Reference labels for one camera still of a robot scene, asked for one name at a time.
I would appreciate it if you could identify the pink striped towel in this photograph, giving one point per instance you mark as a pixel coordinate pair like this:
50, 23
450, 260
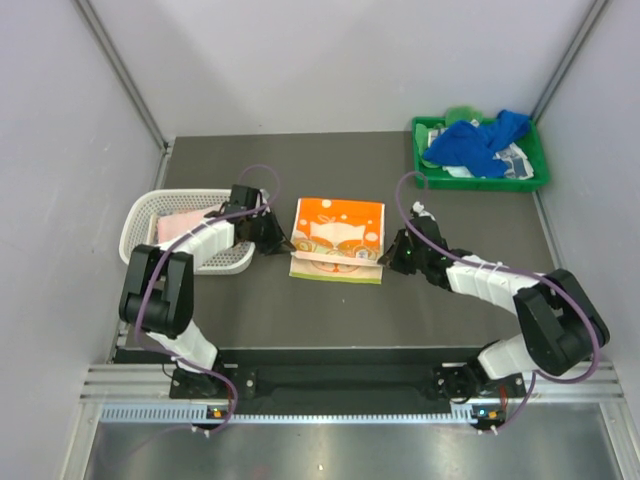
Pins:
175, 225

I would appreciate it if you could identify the green cloth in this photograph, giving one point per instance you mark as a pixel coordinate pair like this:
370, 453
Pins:
464, 113

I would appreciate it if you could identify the blue white patterned cloth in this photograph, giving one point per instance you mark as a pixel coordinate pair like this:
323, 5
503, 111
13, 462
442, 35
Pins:
517, 162

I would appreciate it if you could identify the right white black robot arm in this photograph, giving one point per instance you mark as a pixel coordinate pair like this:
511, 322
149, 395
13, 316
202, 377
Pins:
561, 333

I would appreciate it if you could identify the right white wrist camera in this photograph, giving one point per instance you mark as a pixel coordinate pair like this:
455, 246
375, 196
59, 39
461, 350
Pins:
418, 210

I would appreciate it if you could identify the orange cream patterned towel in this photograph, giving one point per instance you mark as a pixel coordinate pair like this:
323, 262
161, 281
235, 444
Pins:
338, 240

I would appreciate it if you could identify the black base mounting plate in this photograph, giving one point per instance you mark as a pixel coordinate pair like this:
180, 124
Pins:
427, 381

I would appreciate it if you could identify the green plastic bin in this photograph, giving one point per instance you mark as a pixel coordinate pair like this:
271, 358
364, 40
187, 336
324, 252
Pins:
438, 179

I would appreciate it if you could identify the aluminium frame rail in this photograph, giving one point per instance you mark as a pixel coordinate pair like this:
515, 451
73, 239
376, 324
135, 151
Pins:
127, 382

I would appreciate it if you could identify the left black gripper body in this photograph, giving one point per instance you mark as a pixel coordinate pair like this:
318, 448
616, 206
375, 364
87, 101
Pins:
264, 233

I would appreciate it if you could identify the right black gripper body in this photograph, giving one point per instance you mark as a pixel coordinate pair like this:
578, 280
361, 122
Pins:
404, 258

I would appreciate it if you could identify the white perforated plastic basket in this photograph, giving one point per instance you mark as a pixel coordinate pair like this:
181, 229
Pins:
140, 226

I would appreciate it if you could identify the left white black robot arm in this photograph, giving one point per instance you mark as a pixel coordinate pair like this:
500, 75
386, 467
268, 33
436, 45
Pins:
158, 292

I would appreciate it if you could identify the grey slotted cable duct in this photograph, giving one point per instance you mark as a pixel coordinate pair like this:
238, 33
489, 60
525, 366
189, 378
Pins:
205, 414

